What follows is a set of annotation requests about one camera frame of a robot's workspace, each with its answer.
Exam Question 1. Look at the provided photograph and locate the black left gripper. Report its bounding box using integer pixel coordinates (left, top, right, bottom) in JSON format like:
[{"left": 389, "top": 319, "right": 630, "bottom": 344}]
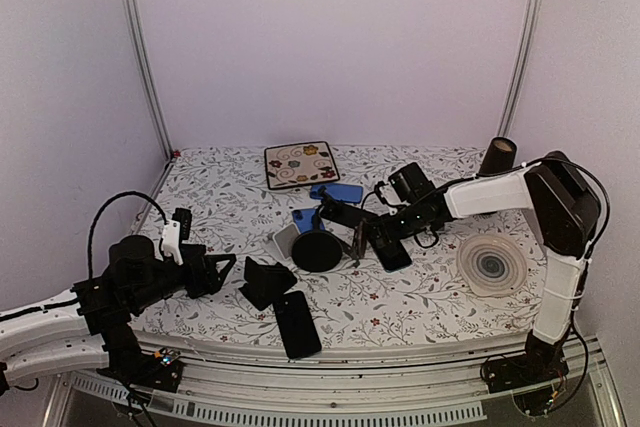
[{"left": 129, "top": 244, "right": 236, "bottom": 312}]

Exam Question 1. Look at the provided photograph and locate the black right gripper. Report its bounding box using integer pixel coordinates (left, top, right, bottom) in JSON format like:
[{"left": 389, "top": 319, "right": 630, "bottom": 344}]
[{"left": 368, "top": 202, "right": 425, "bottom": 249}]

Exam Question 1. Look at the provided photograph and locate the round wooden base phone stand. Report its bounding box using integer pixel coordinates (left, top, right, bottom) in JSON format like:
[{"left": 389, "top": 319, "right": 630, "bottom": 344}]
[{"left": 343, "top": 220, "right": 368, "bottom": 262}]

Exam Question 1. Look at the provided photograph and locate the black wedge phone stand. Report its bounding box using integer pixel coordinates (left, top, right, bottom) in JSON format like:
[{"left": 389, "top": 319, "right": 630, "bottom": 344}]
[{"left": 239, "top": 257, "right": 297, "bottom": 312}]

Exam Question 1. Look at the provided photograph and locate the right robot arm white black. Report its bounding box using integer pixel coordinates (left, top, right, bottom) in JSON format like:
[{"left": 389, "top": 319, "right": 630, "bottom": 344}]
[{"left": 364, "top": 151, "right": 610, "bottom": 383}]

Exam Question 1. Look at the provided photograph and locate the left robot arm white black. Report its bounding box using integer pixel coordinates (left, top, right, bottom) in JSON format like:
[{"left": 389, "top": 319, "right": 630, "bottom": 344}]
[{"left": 1, "top": 235, "right": 236, "bottom": 393}]

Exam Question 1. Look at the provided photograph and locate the black phone on gooseneck stand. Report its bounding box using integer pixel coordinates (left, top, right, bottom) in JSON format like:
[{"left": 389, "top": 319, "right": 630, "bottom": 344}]
[{"left": 320, "top": 203, "right": 378, "bottom": 229}]

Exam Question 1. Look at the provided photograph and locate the blue phone far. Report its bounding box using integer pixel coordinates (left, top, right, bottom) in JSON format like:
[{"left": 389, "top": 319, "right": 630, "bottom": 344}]
[{"left": 310, "top": 183, "right": 364, "bottom": 204}]

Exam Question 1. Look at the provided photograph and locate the blue phone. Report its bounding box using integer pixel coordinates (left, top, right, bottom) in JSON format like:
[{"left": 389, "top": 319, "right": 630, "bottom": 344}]
[
  {"left": 310, "top": 183, "right": 364, "bottom": 204},
  {"left": 292, "top": 208, "right": 325, "bottom": 234}
]

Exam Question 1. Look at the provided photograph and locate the black gooseneck round-base phone stand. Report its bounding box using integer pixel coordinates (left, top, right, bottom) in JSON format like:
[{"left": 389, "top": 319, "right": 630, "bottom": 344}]
[{"left": 291, "top": 194, "right": 344, "bottom": 273}]

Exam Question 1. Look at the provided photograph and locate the blue phone near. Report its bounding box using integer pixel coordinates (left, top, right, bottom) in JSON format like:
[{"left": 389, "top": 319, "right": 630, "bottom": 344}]
[{"left": 292, "top": 208, "right": 325, "bottom": 234}]

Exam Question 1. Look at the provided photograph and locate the black phone front edge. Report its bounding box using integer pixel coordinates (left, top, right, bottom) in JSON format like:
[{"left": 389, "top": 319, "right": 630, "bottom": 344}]
[{"left": 273, "top": 291, "right": 322, "bottom": 360}]

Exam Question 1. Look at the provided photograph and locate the round swirl ceramic plate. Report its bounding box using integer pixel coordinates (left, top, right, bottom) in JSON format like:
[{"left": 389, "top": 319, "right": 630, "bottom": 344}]
[{"left": 456, "top": 234, "right": 527, "bottom": 298}]

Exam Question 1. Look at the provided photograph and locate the square floral ceramic plate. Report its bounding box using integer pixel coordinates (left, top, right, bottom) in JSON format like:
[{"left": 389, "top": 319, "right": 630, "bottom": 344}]
[{"left": 263, "top": 141, "right": 341, "bottom": 191}]

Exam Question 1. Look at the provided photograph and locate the dark brown cylinder cup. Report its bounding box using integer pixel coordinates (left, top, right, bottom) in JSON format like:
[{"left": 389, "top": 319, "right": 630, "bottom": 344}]
[{"left": 478, "top": 137, "right": 517, "bottom": 176}]

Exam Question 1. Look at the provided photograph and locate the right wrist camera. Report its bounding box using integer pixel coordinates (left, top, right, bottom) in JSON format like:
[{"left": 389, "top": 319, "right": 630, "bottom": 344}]
[{"left": 374, "top": 181, "right": 402, "bottom": 209}]

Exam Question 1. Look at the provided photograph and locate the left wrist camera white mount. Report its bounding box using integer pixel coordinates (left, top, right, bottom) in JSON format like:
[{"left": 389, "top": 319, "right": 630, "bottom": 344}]
[{"left": 160, "top": 208, "right": 192, "bottom": 265}]

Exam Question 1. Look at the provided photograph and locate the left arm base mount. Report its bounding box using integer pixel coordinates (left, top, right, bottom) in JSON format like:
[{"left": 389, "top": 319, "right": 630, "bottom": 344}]
[{"left": 96, "top": 350, "right": 184, "bottom": 393}]

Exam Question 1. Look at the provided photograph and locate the aluminium front rail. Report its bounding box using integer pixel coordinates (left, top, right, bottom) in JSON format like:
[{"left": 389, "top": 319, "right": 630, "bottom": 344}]
[{"left": 44, "top": 334, "right": 631, "bottom": 426}]

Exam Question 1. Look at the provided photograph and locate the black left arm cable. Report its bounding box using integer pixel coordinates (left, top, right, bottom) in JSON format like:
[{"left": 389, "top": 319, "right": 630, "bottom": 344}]
[{"left": 87, "top": 190, "right": 171, "bottom": 278}]

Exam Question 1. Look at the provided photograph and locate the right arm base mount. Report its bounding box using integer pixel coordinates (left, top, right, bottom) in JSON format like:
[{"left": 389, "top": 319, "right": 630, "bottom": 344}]
[{"left": 480, "top": 346, "right": 569, "bottom": 417}]

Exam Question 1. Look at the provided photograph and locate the right aluminium frame post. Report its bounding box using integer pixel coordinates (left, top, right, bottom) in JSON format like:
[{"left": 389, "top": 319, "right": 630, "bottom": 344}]
[{"left": 497, "top": 0, "right": 543, "bottom": 137}]

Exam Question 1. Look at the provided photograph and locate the aluminium frame post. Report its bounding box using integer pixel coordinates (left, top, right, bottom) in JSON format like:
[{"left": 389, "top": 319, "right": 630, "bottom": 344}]
[
  {"left": 497, "top": 0, "right": 543, "bottom": 137},
  {"left": 122, "top": 0, "right": 174, "bottom": 162}
]

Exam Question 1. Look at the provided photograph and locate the left aluminium frame post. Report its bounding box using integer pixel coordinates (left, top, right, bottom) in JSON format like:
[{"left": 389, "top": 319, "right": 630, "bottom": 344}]
[{"left": 122, "top": 0, "right": 174, "bottom": 162}]

